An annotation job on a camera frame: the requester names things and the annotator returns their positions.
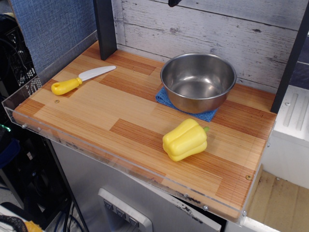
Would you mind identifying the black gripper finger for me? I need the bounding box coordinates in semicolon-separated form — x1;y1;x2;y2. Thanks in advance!
168;0;181;7

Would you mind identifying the yellow toy capsicum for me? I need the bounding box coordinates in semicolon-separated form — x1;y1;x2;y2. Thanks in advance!
163;118;209;161

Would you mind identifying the stainless steel pot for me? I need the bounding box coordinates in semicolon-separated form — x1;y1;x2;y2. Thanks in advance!
160;53;237;114

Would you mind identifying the blue folded cloth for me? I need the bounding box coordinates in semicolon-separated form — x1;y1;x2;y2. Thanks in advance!
155;87;217;122

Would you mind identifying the black plastic crate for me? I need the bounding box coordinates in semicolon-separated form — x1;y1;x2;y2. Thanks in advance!
0;14;36;95

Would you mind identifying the clear acrylic table guard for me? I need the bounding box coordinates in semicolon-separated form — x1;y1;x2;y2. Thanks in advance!
3;74;276;223

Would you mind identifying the dark grey left post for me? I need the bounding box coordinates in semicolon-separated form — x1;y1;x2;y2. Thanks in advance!
93;0;117;60

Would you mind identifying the dark grey post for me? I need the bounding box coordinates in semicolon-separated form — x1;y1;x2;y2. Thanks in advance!
270;1;309;114
93;0;117;60

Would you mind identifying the dark grey right post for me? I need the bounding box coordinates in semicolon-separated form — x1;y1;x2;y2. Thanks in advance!
270;1;309;114

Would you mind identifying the yellow-handled toy knife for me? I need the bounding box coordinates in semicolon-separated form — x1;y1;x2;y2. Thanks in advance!
51;66;116;96

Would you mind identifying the silver cabinet with handle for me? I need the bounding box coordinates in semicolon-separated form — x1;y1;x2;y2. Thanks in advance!
51;142;226;232

